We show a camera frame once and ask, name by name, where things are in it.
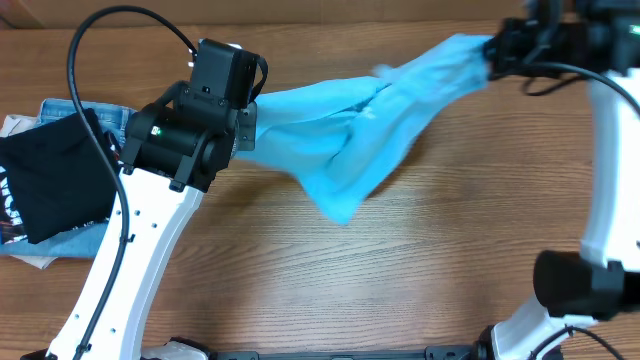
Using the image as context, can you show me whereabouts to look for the light blue printed t-shirt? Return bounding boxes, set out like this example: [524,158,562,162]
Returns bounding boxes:
[235,34,489,225]

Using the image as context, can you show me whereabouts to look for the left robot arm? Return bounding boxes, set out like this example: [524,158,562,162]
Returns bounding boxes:
[29,85,262,360]

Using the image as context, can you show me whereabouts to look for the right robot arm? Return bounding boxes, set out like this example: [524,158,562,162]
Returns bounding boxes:
[465,0,639,359]

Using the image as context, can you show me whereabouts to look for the folded black garment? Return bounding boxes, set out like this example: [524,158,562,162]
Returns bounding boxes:
[0,107,121,245]

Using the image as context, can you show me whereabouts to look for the folded blue jeans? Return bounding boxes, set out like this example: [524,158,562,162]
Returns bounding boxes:
[1,98,135,258]

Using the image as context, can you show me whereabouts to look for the folded beige garment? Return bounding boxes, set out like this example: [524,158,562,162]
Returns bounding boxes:
[1,114,55,269]

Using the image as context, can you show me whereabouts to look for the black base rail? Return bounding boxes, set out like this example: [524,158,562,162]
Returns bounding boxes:
[212,345,474,360]

